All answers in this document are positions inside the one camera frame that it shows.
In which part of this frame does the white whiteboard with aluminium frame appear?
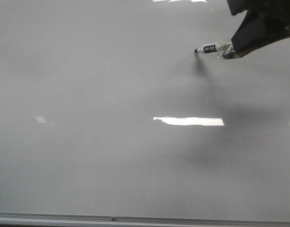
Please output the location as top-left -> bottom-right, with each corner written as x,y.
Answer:
0,0 -> 290,222

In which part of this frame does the white black whiteboard marker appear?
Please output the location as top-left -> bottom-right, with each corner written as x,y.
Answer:
194,41 -> 236,59

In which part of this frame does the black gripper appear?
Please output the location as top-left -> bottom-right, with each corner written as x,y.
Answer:
224,0 -> 290,59

